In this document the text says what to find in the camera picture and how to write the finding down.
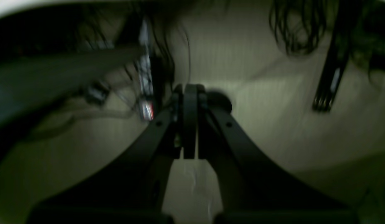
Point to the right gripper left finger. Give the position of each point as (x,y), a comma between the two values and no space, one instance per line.
(131,189)

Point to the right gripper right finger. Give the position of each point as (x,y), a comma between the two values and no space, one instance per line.
(253,188)

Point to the black power strip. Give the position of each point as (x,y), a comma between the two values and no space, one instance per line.
(146,100)

